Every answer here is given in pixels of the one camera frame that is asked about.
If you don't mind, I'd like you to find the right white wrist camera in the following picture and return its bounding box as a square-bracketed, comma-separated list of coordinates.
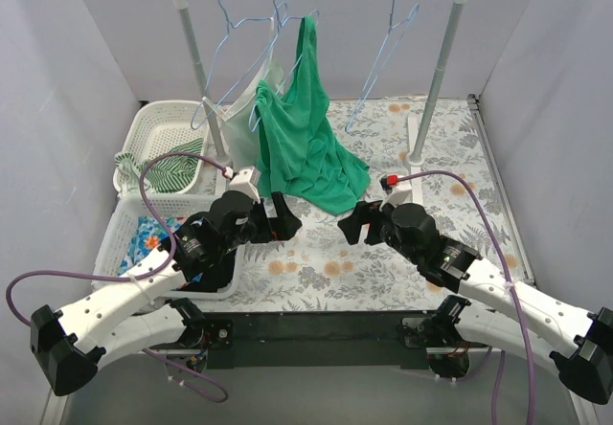
[379, 174, 412, 212]

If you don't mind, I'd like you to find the pale white tank top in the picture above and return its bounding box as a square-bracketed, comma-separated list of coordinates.
[200, 14, 285, 170]

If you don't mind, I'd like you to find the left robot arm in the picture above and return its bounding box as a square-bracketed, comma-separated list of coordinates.
[30, 190, 302, 396]

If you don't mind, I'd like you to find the blue floral garment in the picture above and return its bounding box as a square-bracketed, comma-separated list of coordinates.
[119, 216, 168, 276]

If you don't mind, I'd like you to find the white perforated basket front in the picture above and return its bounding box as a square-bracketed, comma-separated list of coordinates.
[93, 193, 245, 301]

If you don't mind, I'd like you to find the blue wire hanger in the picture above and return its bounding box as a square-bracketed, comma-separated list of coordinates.
[344, 0, 420, 133]
[190, 0, 274, 131]
[248, 0, 303, 132]

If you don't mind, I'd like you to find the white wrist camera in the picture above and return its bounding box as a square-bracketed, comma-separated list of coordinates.
[228, 167, 261, 203]
[379, 174, 412, 212]

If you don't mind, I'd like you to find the white clothes rack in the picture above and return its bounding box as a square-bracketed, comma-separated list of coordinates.
[172, 0, 468, 202]

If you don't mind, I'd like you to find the white perforated basket rear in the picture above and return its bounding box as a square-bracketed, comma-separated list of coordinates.
[113, 101, 209, 197]

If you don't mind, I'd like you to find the floral table cloth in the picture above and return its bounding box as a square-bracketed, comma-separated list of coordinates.
[195, 98, 533, 313]

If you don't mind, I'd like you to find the white perforated basket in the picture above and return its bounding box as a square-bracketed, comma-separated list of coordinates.
[113, 101, 209, 197]
[93, 193, 245, 301]

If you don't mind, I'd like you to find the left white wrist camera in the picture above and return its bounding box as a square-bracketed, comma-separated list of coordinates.
[228, 167, 261, 203]

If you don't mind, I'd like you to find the solid green tank top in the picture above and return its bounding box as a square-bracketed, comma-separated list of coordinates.
[255, 16, 371, 214]

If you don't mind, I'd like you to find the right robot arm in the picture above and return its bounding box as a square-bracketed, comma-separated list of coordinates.
[338, 202, 612, 405]

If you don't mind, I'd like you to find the green white striped tank top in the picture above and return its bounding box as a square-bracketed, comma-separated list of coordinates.
[114, 151, 199, 193]

